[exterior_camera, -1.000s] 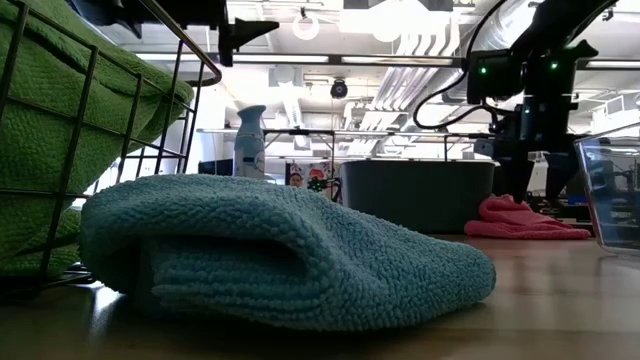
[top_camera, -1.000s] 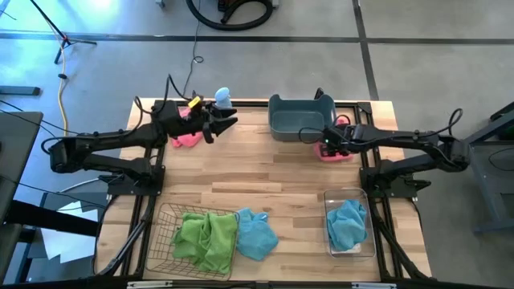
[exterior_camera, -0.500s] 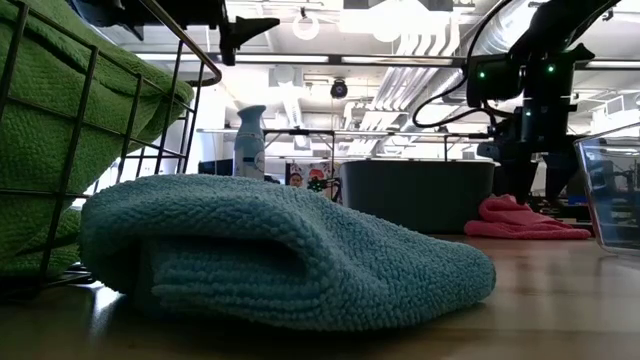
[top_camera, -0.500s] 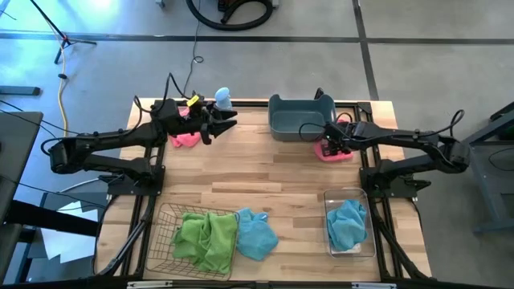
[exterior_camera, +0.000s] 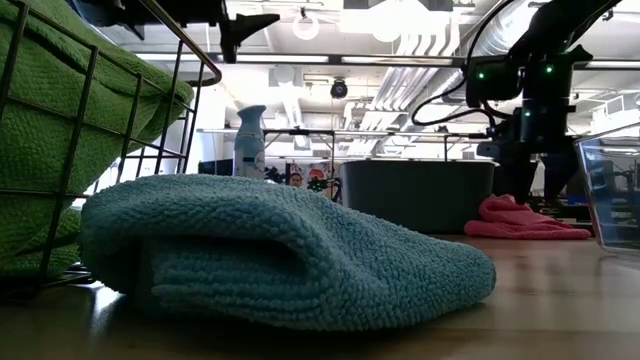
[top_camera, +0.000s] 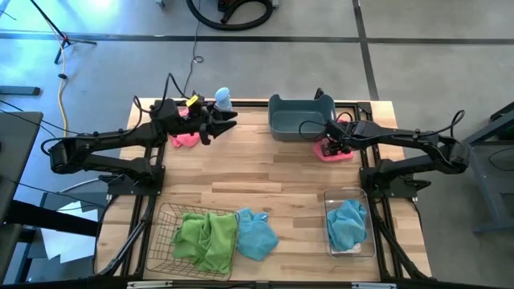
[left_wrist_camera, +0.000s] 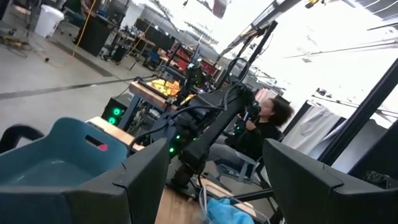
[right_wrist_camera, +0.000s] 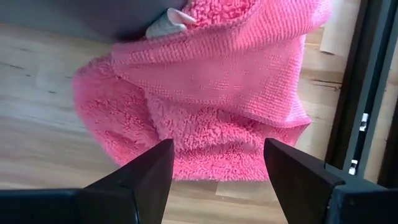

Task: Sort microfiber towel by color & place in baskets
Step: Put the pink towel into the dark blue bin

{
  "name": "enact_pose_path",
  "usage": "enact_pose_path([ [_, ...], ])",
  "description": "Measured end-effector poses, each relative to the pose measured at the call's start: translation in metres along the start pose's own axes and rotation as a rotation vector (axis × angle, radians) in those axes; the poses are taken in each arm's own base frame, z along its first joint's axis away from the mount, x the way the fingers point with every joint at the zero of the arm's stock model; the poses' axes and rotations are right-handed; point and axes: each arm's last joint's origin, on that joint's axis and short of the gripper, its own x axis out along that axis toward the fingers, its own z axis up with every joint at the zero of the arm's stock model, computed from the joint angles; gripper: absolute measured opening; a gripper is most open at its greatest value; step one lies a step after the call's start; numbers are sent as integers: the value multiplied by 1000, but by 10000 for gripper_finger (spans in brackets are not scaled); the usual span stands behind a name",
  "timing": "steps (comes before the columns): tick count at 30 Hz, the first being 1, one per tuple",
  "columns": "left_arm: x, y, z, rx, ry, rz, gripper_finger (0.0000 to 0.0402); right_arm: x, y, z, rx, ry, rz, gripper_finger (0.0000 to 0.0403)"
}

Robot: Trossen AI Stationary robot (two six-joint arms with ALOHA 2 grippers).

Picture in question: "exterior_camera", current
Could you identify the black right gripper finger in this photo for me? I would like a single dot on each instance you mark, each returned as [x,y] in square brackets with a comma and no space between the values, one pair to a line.
[515,177]
[557,175]

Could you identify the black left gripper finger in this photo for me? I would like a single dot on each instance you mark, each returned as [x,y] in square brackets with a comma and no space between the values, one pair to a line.
[245,30]

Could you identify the pink microfiber towel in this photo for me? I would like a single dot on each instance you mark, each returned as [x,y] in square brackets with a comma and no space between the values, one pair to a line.
[520,225]

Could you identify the blue microfiber towel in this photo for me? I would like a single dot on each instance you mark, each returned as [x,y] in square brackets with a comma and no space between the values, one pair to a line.
[300,250]

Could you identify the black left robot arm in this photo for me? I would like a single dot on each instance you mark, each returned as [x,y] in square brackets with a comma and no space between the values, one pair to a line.
[100,15]

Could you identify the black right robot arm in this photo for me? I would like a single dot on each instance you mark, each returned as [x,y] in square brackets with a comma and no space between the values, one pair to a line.
[550,30]

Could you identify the clear plastic bin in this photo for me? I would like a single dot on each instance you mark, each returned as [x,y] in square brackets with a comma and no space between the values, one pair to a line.
[615,200]

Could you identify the black rig crossbar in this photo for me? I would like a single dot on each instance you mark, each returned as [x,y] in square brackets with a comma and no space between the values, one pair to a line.
[335,59]

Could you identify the blue-grey plastic basket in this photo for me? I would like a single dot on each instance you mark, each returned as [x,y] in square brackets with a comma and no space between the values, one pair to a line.
[415,195]

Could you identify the light blue spray bottle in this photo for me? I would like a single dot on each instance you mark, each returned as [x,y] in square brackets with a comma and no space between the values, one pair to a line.
[250,150]

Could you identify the black computer monitor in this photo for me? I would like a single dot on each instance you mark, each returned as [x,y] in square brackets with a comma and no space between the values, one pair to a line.
[215,167]

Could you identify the colourful printed poster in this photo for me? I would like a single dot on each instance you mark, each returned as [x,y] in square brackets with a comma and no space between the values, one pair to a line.
[315,177]

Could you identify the black background table frame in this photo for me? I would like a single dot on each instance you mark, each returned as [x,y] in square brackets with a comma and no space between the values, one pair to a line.
[300,132]
[450,136]

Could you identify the silver ventilation duct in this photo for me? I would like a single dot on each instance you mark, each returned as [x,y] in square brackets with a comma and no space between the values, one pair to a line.
[492,37]

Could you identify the black overhead camera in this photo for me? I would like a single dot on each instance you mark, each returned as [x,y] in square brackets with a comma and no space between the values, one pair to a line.
[339,89]

